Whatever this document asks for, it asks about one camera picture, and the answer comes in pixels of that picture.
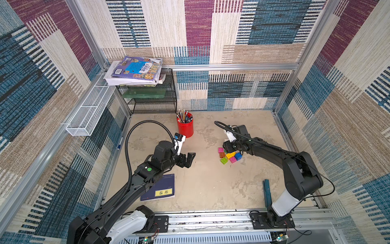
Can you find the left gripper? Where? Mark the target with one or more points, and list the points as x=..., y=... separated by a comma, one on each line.
x=188, y=163

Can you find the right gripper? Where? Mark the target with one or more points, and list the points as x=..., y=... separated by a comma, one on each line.
x=229, y=146

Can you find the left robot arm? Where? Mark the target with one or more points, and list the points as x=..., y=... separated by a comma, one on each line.
x=101, y=226

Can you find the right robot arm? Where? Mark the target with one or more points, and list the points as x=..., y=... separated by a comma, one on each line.
x=301, y=177

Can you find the blue lego brick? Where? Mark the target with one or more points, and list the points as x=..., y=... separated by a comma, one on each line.
x=238, y=156

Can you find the yellow lego brick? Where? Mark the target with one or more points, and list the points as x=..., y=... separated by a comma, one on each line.
x=230, y=155

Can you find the magenta lego brick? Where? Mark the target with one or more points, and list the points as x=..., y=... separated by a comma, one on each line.
x=233, y=160

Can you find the lime green lego brick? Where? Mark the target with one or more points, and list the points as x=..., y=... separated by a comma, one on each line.
x=224, y=160

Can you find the red pencil cup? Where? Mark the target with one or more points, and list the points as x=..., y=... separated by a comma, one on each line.
x=186, y=129

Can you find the pencils in cup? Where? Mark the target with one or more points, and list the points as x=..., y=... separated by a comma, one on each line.
x=184, y=117

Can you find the dark blue notebook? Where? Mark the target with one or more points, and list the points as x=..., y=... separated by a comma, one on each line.
x=164, y=188

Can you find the teal stapler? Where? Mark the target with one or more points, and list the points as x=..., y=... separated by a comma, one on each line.
x=267, y=192

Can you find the green tray on shelf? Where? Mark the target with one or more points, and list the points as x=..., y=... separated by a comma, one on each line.
x=144, y=93

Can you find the stack of books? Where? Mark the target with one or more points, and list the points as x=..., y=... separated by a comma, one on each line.
x=135, y=71

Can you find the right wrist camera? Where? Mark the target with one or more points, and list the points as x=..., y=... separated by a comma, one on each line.
x=230, y=134

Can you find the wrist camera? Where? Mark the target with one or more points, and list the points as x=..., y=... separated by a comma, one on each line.
x=179, y=139
x=230, y=134

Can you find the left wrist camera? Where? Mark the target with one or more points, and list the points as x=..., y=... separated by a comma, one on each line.
x=179, y=139

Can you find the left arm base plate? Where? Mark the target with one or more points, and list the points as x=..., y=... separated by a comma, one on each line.
x=158, y=224

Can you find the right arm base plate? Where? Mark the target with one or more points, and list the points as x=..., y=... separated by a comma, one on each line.
x=267, y=220

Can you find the white wire basket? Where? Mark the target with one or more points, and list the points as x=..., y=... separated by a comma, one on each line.
x=87, y=116

